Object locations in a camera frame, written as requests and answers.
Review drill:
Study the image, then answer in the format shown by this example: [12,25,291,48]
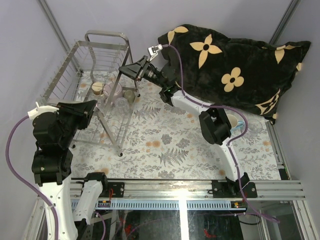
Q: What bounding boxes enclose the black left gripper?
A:
[55,99,98,148]

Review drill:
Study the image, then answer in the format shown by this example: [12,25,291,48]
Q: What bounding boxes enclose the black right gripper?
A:
[119,56,167,89]

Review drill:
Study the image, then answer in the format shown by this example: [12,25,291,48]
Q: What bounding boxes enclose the olive green ceramic mug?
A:
[123,90,136,104]

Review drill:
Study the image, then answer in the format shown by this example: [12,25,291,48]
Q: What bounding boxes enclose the clear glass tumbler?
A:
[115,97,130,115]

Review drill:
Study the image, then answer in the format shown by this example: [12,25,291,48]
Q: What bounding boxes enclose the steel two-tier dish rack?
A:
[37,30,139,157]

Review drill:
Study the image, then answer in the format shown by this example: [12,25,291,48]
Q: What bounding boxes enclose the light blue ceramic mug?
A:
[226,114,245,131]

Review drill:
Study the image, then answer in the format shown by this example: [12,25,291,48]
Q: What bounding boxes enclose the clear faceted drinking glass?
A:
[248,118,263,134]

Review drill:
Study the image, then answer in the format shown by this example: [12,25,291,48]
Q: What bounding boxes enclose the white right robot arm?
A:
[118,56,250,198]

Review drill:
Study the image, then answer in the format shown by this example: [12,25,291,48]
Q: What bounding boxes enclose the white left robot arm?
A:
[27,100,110,240]

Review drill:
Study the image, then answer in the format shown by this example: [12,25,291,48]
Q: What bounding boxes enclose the pink ribbed ceramic mug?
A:
[102,81,124,106]

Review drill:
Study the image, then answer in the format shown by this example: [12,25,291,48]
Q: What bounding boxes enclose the floral patterned table mat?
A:
[71,80,281,180]

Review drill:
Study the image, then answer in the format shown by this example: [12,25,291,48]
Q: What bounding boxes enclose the black floral plush pillow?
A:
[157,24,311,123]

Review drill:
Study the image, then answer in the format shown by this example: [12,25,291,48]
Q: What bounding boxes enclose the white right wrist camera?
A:
[147,44,163,62]

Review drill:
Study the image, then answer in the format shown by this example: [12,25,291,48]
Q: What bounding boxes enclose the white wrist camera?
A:
[147,44,163,62]
[27,101,59,120]

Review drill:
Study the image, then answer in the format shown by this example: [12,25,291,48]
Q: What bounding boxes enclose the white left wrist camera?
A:
[27,101,59,120]

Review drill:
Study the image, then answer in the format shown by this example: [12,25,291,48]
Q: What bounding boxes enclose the aluminium front rail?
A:
[70,178,306,213]

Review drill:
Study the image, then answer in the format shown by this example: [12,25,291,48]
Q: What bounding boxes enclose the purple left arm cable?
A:
[5,116,61,240]

